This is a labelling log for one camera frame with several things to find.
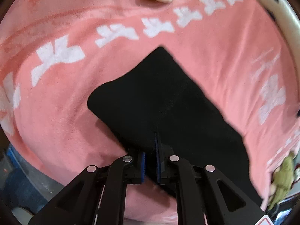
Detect white round plush cushion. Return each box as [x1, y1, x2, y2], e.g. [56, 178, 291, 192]
[258, 0, 299, 62]

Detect black pants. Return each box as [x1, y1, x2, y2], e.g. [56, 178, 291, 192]
[87, 47, 262, 205]

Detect green dressed plush doll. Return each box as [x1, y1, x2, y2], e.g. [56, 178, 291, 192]
[267, 151, 295, 211]

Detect pink blanket white bows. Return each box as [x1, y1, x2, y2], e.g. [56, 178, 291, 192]
[1, 0, 299, 224]

